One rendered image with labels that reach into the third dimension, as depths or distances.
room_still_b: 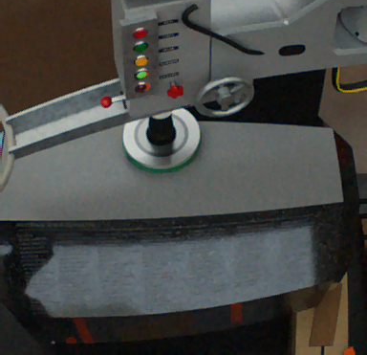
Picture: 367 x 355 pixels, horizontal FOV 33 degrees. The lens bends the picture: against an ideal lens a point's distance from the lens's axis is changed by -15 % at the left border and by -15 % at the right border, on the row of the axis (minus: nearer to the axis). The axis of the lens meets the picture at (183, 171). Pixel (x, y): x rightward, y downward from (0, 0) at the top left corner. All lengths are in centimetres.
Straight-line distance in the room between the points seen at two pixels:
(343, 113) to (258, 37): 173
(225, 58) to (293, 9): 25
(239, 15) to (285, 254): 76
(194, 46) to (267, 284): 80
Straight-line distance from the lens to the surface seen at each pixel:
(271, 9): 166
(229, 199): 197
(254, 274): 202
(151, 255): 198
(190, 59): 161
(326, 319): 256
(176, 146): 200
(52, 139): 180
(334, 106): 333
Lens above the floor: 259
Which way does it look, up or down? 59 degrees down
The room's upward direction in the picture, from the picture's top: straight up
